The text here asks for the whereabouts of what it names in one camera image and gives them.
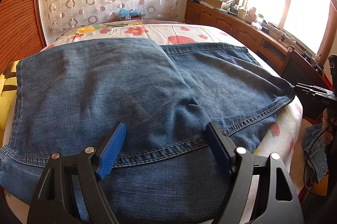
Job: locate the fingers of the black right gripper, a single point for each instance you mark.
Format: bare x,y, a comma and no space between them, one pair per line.
312,94

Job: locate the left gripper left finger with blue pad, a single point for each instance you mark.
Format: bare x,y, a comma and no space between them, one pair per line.
54,199

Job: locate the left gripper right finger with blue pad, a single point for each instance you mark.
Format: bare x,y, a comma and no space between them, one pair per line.
276,200

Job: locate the blue denim jeans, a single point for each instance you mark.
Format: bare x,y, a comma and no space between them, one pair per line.
126,113

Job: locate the person's right hand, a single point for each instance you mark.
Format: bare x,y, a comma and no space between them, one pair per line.
328,120

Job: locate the wooden window-side cabinet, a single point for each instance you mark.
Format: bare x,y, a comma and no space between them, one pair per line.
285,60

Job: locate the floral bed sheet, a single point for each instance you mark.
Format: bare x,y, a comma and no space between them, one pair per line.
184,34

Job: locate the pink bottle on cabinet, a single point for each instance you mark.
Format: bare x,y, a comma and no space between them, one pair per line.
251,15

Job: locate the yellow Pikachu plush toy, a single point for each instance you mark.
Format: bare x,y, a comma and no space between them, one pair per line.
8,91

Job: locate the cardboard box on cabinet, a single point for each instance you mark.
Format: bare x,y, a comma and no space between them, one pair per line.
218,4

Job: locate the blue item behind bed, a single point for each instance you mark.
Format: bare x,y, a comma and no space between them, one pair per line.
125,14

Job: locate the wooden slatted wardrobe door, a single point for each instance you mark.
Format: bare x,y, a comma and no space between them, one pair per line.
21,30

